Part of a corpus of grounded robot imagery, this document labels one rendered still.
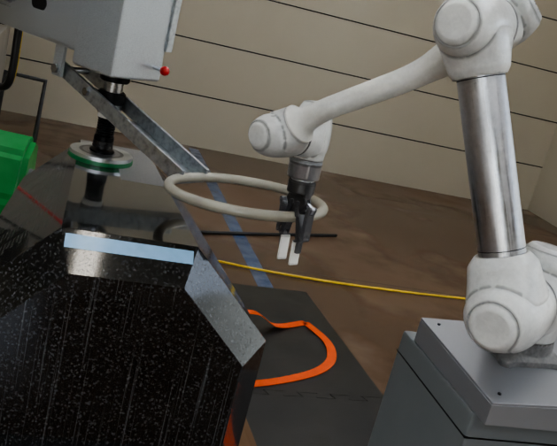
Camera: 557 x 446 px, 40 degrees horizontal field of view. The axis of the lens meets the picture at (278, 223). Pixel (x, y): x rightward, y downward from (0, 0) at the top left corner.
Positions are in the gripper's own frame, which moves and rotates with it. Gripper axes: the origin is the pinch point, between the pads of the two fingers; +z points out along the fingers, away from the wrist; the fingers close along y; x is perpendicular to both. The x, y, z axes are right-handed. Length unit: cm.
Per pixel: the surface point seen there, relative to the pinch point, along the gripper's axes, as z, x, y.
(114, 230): -0.4, 43.7, 19.0
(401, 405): 28, -11, -41
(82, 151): -8, 25, 84
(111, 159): -7, 18, 76
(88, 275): 9, 53, 11
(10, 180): 33, 2, 208
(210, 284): 10.1, 21.8, 3.7
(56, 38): -42, 31, 101
